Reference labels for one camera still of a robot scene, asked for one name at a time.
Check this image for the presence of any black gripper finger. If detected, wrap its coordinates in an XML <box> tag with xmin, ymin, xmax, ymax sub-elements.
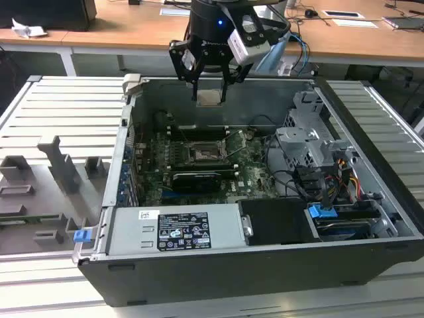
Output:
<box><xmin>168</xmin><ymin>39</ymin><xmax>204</xmax><ymax>101</ymax></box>
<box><xmin>219</xmin><ymin>62</ymin><xmax>255</xmax><ymax>102</ymax></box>

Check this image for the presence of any blue case clip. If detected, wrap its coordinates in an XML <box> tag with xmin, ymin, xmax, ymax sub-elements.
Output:
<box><xmin>73</xmin><ymin>229</ymin><xmax>91</xmax><ymax>244</ymax></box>

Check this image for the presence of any black plastic shroud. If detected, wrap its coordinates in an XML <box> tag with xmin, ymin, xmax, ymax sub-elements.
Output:
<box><xmin>238</xmin><ymin>198</ymin><xmax>321</xmax><ymax>246</ymax></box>

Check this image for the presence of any thin black wire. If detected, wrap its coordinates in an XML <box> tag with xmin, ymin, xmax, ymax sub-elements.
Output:
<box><xmin>263</xmin><ymin>114</ymin><xmax>301</xmax><ymax>199</ymax></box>

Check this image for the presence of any gray power supply with label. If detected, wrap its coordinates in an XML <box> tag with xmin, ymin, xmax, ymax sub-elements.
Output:
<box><xmin>105</xmin><ymin>203</ymin><xmax>248</xmax><ymax>256</ymax></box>

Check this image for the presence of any gray case latch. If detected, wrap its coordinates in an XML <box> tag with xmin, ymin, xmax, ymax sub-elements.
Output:
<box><xmin>122</xmin><ymin>73</ymin><xmax>144</xmax><ymax>97</ymax></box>

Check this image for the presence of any black open PC case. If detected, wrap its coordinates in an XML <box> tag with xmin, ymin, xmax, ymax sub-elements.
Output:
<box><xmin>76</xmin><ymin>73</ymin><xmax>424</xmax><ymax>307</ymax></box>

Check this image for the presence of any coloured power wire bundle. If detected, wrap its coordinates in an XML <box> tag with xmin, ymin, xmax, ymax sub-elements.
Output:
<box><xmin>326</xmin><ymin>158</ymin><xmax>362</xmax><ymax>203</ymax></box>

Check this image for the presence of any gray desk cable hatch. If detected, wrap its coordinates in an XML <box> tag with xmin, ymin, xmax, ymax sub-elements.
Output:
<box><xmin>323</xmin><ymin>9</ymin><xmax>365</xmax><ymax>19</ymax></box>
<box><xmin>160</xmin><ymin>7</ymin><xmax>191</xmax><ymax>17</ymax></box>

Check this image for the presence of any green motherboard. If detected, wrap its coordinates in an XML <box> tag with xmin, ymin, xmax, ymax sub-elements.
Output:
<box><xmin>134</xmin><ymin>127</ymin><xmax>282</xmax><ymax>205</ymax></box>

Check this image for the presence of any wooden desk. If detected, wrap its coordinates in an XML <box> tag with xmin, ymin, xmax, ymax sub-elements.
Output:
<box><xmin>0</xmin><ymin>0</ymin><xmax>424</xmax><ymax>79</ymax></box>

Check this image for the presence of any hard disk in blue carrier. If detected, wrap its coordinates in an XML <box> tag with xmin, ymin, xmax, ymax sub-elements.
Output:
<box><xmin>307</xmin><ymin>203</ymin><xmax>382</xmax><ymax>240</ymax></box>

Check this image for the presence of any gray laptop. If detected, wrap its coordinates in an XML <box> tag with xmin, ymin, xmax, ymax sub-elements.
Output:
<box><xmin>382</xmin><ymin>15</ymin><xmax>424</xmax><ymax>33</ymax></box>

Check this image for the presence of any black computer box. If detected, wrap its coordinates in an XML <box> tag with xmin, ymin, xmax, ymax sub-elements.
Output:
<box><xmin>0</xmin><ymin>0</ymin><xmax>97</xmax><ymax>32</ymax></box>

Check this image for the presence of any silver metal disk bay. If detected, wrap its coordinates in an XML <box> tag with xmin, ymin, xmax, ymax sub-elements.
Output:
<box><xmin>274</xmin><ymin>91</ymin><xmax>358</xmax><ymax>173</ymax></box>

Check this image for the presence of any blue cable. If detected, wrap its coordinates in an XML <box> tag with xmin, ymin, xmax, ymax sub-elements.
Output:
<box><xmin>290</xmin><ymin>31</ymin><xmax>311</xmax><ymax>73</ymax></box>

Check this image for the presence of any CPU socket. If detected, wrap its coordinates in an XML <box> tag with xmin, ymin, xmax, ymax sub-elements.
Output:
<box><xmin>187</xmin><ymin>141</ymin><xmax>222</xmax><ymax>164</ymax></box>

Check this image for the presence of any metal wire locking lever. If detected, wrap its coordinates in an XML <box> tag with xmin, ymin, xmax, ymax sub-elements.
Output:
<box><xmin>167</xmin><ymin>114</ymin><xmax>191</xmax><ymax>147</ymax></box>

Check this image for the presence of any crumpled white paper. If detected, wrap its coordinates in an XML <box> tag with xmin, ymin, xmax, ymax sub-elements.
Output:
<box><xmin>11</xmin><ymin>18</ymin><xmax>48</xmax><ymax>40</ymax></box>

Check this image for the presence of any black graphics card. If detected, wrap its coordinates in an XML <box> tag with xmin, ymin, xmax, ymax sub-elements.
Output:
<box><xmin>171</xmin><ymin>170</ymin><xmax>222</xmax><ymax>195</ymax></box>

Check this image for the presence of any gray parts rack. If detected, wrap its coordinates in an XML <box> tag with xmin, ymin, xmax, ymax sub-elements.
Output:
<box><xmin>0</xmin><ymin>134</ymin><xmax>112</xmax><ymax>248</ymax></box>

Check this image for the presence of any green RAM stick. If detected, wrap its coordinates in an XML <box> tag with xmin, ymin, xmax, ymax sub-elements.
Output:
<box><xmin>0</xmin><ymin>214</ymin><xmax>64</xmax><ymax>226</ymax></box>

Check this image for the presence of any black connector wire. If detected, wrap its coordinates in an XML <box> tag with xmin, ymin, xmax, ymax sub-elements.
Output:
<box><xmin>293</xmin><ymin>166</ymin><xmax>332</xmax><ymax>210</ymax></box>

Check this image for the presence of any silver square CPU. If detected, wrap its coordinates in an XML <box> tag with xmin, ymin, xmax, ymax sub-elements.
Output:
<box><xmin>195</xmin><ymin>89</ymin><xmax>223</xmax><ymax>107</ymax></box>

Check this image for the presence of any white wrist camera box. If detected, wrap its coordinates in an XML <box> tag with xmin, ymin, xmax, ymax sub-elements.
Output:
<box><xmin>228</xmin><ymin>15</ymin><xmax>271</xmax><ymax>64</ymax></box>

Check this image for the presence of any white paper sheet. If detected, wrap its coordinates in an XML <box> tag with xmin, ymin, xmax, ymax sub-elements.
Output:
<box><xmin>332</xmin><ymin>19</ymin><xmax>379</xmax><ymax>29</ymax></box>

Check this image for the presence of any black RAM slot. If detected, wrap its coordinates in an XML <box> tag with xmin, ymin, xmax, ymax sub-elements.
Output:
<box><xmin>170</xmin><ymin>132</ymin><xmax>231</xmax><ymax>142</ymax></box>
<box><xmin>168</xmin><ymin>160</ymin><xmax>240</xmax><ymax>170</ymax></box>
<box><xmin>168</xmin><ymin>124</ymin><xmax>231</xmax><ymax>134</ymax></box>

